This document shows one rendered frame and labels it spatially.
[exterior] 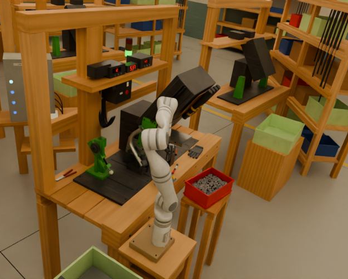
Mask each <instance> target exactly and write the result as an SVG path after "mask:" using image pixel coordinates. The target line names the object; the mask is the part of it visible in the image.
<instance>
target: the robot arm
mask: <svg viewBox="0 0 348 279"><path fill-rule="evenodd" d="M177 106H178V101H177V100H176V99H175V98H170V97H164V96H161V97H159V98H158V100H157V109H158V111H157V114H156V122H157V124H158V126H157V128H149V129H145V130H143V131H142V134H141V142H142V146H143V148H144V151H145V154H146V157H147V160H148V162H149V166H150V171H151V176H152V180H153V182H154V184H155V186H156V187H157V189H158V191H159V192H158V193H157V195H156V198H155V206H154V213H155V219H154V223H153V231H152V237H151V242H152V243H153V244H154V245H155V246H157V247H165V246H166V245H167V243H168V242H169V240H170V234H171V228H170V227H171V221H172V212H173V211H175V210H176V208H177V206H178V199H177V195H176V193H175V190H174V186H173V181H172V175H171V170H170V166H169V164H168V163H167V162H166V161H169V160H170V158H171V156H172V155H173V154H174V153H175V145H174V144H170V137H171V125H172V118H173V115H174V113H175V111H176V109H177ZM166 148H167V149H166ZM170 149H171V150H170ZM156 150H165V152H166V153H167V159H166V161H165V160H164V159H163V158H162V157H161V156H159V155H158V154H157V153H156Z"/></svg>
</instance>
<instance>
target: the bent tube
mask: <svg viewBox="0 0 348 279"><path fill-rule="evenodd" d="M143 130H144V128H143V126H142V125H140V126H139V128H138V129H137V130H135V131H133V133H132V134H131V135H130V137H129V147H130V149H131V151H132V153H133V155H134V156H135V158H136V160H137V162H138V163H139V165H140V166H142V164H141V161H142V160H141V158H140V157H138V156H137V155H138V153H137V152H136V149H135V148H134V146H133V143H132V140H133V138H134V136H135V135H137V134H138V133H140V132H141V133H142V131H143Z"/></svg>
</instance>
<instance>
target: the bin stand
mask: <svg viewBox="0 0 348 279"><path fill-rule="evenodd" d="M230 196H231V193H229V194H228V195H227V196H225V197H224V198H222V199H221V200H219V201H218V202H216V203H215V204H213V205H212V206H210V207H209V208H208V209H206V210H205V209H203V208H202V207H201V206H199V205H198V204H196V203H195V202H193V201H192V200H190V199H188V198H187V197H186V196H183V197H182V198H181V203H180V205H181V209H180V215H179V219H178V225H177V231H178V232H180V233H182V234H185V229H186V223H187V217H188V212H189V208H190V206H192V207H194V208H193V214H192V220H191V225H190V230H189V234H188V237H189V238H191V239H192V240H195V236H196V231H197V226H198V221H199V216H200V212H201V211H203V212H205V213H207V214H208V215H207V217H206V221H205V224H204V229H203V234H202V238H201V243H200V246H199V251H198V256H197V261H196V265H195V270H194V273H193V278H192V279H200V278H201V273H202V269H203V265H204V260H205V257H206V253H207V249H208V244H209V240H210V237H211V232H212V228H213V223H214V219H215V217H216V216H217V217H216V221H215V224H214V228H213V233H212V237H211V242H210V245H209V249H208V254H207V258H206V262H205V264H207V265H209V266H210V265H211V264H212V262H213V258H214V253H215V250H216V247H217V242H218V238H219V234H220V232H221V227H222V223H223V219H224V215H225V212H226V208H227V204H228V200H229V197H230Z"/></svg>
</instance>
